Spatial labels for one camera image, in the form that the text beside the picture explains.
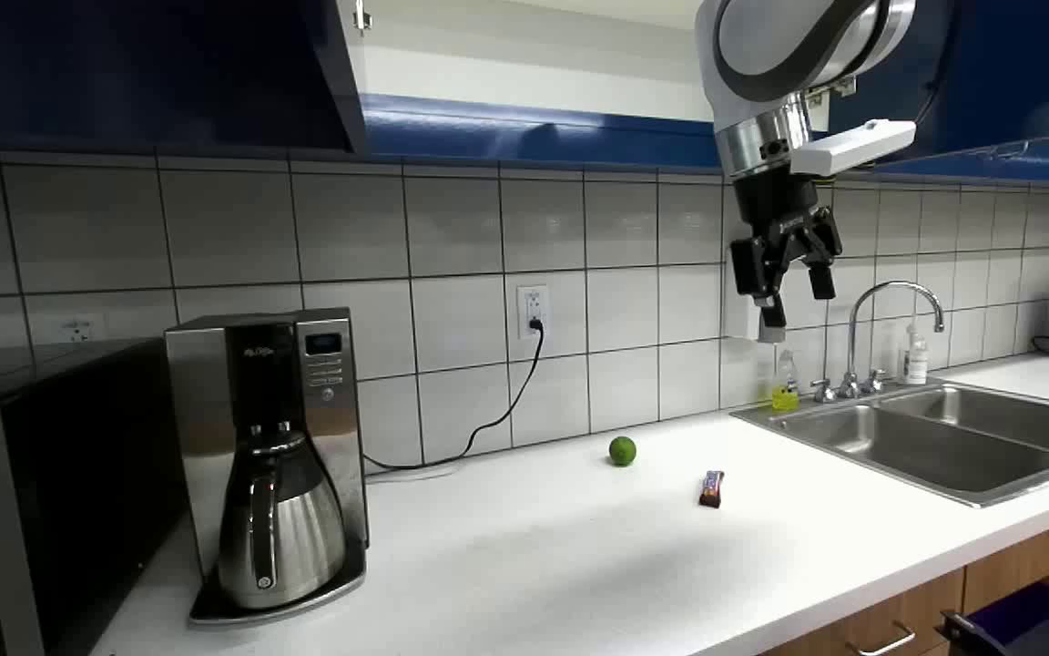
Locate yellow dish soap bottle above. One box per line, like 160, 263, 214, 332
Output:
757, 341, 805, 415

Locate black power cord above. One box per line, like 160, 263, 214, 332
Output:
362, 317, 551, 475

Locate small white pump bottle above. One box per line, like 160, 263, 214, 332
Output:
898, 320, 934, 391

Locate wooden base cabinet drawers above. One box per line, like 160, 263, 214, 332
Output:
765, 505, 1049, 656

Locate white empty wall outlet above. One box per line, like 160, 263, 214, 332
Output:
57, 313, 103, 348

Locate black and silver microwave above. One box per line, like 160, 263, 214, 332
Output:
0, 339, 188, 656

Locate open white cabinet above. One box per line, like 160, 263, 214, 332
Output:
334, 0, 737, 176

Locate chrome sink faucet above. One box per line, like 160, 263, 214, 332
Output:
815, 277, 951, 403

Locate dark blue chair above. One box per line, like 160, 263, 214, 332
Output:
937, 578, 1049, 656

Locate stainless steel coffee maker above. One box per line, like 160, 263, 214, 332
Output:
160, 305, 370, 629

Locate white wall outlet with plug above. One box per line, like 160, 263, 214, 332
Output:
515, 280, 552, 341

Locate stainless steel double sink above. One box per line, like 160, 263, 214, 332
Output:
737, 377, 1049, 509

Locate metal drawer handle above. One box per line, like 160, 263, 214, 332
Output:
846, 623, 920, 656

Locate brown Snickers packet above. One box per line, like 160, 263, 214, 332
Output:
696, 467, 730, 509

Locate closed blue cabinet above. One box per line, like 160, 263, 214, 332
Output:
0, 0, 370, 159

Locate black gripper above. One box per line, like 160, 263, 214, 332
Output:
723, 162, 849, 305

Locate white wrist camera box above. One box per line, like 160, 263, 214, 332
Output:
790, 117, 920, 178

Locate stainless steel carafe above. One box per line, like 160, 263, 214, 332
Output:
212, 415, 352, 617

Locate blue cabinet door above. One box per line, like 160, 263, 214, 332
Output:
832, 0, 1049, 189

